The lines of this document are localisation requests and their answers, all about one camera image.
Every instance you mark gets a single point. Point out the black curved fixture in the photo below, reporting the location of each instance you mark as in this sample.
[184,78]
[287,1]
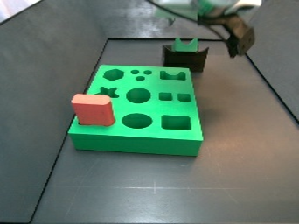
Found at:
[191,60]

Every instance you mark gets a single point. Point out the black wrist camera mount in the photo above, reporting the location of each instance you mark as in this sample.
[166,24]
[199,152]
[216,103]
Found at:
[240,33]

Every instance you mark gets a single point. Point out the green arch object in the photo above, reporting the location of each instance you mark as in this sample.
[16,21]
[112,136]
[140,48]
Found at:
[189,47]

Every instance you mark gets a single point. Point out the red oblong peg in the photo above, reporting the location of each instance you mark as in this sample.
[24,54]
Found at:
[93,109]

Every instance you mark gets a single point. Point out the green shape sorter block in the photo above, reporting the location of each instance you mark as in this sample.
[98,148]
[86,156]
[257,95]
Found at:
[156,117]

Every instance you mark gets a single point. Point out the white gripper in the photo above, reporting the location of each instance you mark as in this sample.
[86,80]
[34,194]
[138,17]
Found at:
[203,8]

